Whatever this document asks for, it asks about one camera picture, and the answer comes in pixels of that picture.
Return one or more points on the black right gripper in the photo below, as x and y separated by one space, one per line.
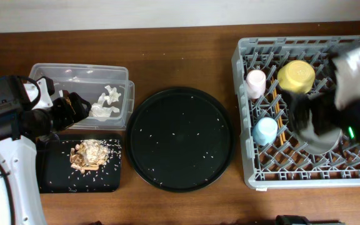
322 105

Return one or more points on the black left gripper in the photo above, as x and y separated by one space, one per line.
69 117

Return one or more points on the white round plate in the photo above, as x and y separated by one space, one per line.
318 144

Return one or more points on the yellow bowl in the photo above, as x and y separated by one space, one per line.
296 76

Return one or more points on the rice and peanut food scraps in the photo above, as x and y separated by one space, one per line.
89 155

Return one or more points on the light blue plastic cup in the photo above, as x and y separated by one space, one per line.
265 131

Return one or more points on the pink plastic cup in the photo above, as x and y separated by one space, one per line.
256 84

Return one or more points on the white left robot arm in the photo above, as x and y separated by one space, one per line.
27 112

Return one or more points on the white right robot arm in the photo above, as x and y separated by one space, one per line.
349 121

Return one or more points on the clear plastic waste bin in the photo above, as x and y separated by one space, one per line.
89 82

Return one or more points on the grey plastic dishwasher rack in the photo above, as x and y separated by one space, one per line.
288 165

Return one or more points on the crumpled white tissue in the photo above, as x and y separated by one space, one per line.
103 108

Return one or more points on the black rectangular tray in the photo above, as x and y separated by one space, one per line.
54 171

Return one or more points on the round black serving tray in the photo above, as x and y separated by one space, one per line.
180 139

